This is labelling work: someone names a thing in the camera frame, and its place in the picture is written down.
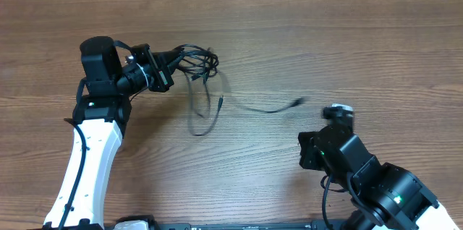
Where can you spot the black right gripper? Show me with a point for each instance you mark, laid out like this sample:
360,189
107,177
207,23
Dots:
306,160

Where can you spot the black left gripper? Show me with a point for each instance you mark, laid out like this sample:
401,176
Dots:
159,62

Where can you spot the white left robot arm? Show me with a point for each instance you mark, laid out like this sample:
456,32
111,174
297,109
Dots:
114,72

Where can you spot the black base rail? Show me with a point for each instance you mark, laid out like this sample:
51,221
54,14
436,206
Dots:
318,224

